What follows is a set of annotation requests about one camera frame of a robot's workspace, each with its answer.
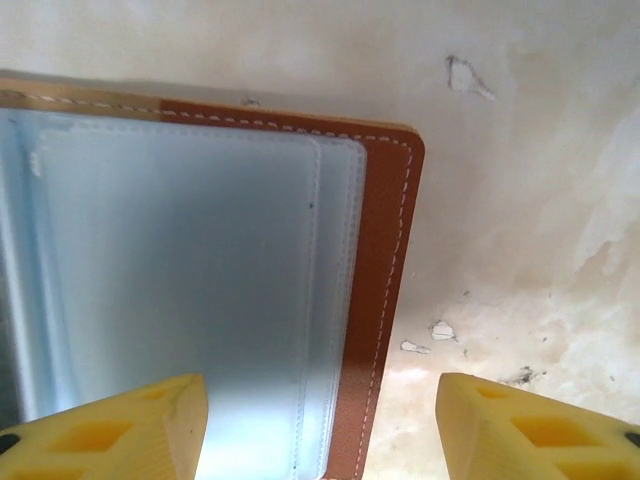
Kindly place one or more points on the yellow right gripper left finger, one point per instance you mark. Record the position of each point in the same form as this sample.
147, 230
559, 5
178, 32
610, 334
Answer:
150, 450

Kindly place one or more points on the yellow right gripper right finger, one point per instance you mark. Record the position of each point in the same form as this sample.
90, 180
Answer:
500, 450

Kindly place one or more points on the brown leather card holder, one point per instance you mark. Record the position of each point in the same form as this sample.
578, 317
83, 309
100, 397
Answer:
380, 250

